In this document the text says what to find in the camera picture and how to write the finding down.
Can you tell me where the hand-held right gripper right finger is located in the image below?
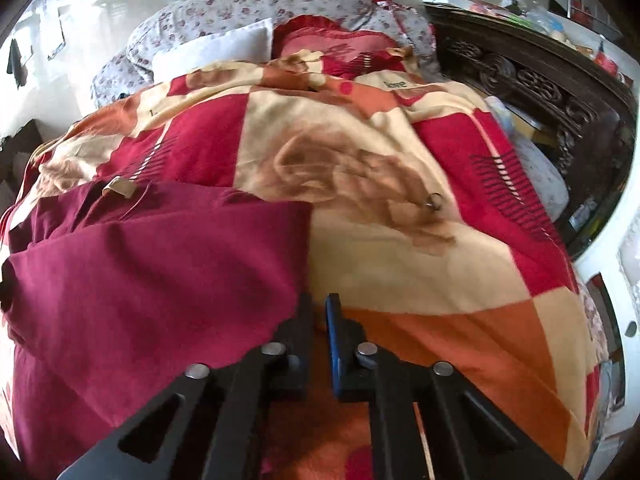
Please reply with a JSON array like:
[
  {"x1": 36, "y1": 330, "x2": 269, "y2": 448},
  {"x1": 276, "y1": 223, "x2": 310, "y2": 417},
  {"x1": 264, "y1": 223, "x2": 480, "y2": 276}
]
[{"x1": 325, "y1": 294, "x2": 576, "y2": 480}]

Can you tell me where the pile of shelf clutter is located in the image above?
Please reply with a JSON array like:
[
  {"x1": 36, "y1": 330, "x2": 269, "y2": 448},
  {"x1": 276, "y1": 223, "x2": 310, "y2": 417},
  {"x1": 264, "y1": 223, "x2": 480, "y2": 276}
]
[{"x1": 422, "y1": 0, "x2": 626, "y2": 81}]

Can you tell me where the grey floral quilt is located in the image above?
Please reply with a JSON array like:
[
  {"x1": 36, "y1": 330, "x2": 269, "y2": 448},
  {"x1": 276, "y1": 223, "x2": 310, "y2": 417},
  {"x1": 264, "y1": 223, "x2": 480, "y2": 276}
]
[{"x1": 92, "y1": 0, "x2": 443, "y2": 108}]

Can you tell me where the white floral pillow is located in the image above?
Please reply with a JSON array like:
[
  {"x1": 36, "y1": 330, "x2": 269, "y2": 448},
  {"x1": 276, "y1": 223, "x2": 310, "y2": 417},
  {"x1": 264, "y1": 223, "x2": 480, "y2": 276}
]
[{"x1": 487, "y1": 95, "x2": 571, "y2": 222}]

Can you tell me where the maroon garment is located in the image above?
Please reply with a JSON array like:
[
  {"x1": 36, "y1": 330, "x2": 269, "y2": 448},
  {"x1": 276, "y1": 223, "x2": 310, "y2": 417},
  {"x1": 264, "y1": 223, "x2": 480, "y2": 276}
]
[{"x1": 0, "y1": 179, "x2": 314, "y2": 461}]

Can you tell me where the dark hanging garment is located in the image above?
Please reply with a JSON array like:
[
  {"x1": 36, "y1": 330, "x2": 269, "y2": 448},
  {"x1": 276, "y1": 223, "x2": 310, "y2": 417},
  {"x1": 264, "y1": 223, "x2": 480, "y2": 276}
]
[{"x1": 6, "y1": 39, "x2": 26, "y2": 90}]

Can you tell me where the red orange printed blanket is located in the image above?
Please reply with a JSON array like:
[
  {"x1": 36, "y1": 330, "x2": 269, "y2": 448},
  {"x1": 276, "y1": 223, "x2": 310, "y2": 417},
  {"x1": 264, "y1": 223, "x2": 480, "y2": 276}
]
[{"x1": 0, "y1": 57, "x2": 608, "y2": 480}]

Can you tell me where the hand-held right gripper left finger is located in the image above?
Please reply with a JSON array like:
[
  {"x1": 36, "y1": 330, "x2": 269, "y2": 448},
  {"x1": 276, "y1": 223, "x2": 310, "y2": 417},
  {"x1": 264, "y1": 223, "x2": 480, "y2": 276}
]
[{"x1": 56, "y1": 292, "x2": 314, "y2": 480}]

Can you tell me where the dark wooden cabinet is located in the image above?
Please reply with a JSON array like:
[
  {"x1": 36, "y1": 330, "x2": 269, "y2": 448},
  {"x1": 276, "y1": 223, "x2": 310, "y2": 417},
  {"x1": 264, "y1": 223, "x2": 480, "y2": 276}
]
[{"x1": 0, "y1": 119, "x2": 47, "y2": 201}]

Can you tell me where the carved dark wooden headboard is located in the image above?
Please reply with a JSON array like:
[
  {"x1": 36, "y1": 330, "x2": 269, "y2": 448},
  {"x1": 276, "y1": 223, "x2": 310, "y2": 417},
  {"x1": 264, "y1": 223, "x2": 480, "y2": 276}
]
[{"x1": 425, "y1": 4, "x2": 638, "y2": 261}]

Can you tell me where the wall calendar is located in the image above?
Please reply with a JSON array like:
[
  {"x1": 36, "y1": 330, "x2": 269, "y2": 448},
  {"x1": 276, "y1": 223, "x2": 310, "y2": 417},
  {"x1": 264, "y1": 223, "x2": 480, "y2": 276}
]
[{"x1": 44, "y1": 0, "x2": 70, "y2": 60}]

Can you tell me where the red ruffled pillow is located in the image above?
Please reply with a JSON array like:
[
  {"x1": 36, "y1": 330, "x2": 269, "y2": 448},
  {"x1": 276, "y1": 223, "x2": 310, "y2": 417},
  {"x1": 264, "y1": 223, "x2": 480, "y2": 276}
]
[{"x1": 272, "y1": 14, "x2": 415, "y2": 81}]

